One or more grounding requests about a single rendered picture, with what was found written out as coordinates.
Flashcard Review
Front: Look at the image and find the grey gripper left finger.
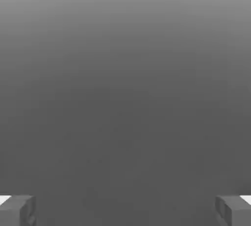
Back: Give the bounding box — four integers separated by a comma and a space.
0, 194, 37, 226

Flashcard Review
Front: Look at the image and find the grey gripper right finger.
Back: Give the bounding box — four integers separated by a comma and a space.
214, 194, 251, 226

